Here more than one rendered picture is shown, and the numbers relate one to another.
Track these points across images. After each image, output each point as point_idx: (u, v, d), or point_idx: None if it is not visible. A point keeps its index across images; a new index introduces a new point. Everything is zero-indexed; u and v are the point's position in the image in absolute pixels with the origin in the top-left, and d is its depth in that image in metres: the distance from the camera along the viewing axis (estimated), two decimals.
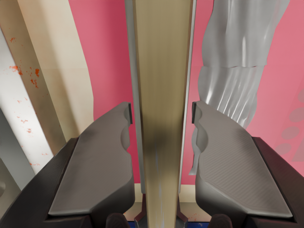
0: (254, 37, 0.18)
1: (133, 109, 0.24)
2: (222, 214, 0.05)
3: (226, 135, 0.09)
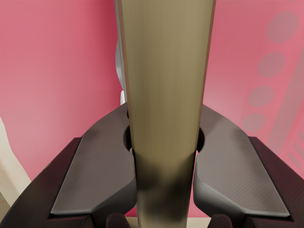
0: None
1: (54, 138, 0.20)
2: (222, 214, 0.05)
3: (223, 135, 0.09)
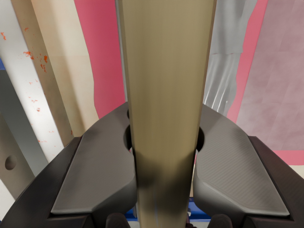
0: (230, 27, 0.22)
1: None
2: (222, 214, 0.05)
3: (223, 135, 0.09)
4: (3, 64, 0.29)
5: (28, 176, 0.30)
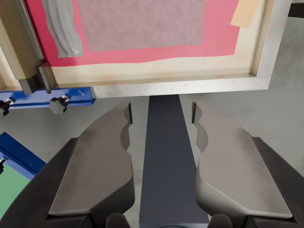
0: None
1: None
2: (222, 214, 0.05)
3: (226, 135, 0.09)
4: None
5: None
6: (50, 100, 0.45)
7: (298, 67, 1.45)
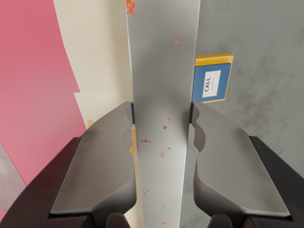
0: None
1: None
2: (222, 214, 0.05)
3: (223, 135, 0.09)
4: None
5: None
6: None
7: None
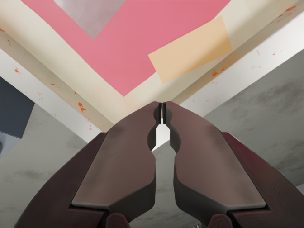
0: None
1: None
2: (222, 214, 0.05)
3: (197, 133, 0.09)
4: None
5: None
6: None
7: None
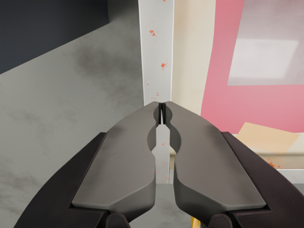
0: None
1: None
2: (222, 214, 0.05)
3: (197, 133, 0.09)
4: None
5: None
6: None
7: None
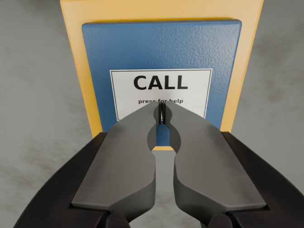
0: None
1: None
2: (222, 214, 0.05)
3: (197, 133, 0.09)
4: None
5: None
6: None
7: None
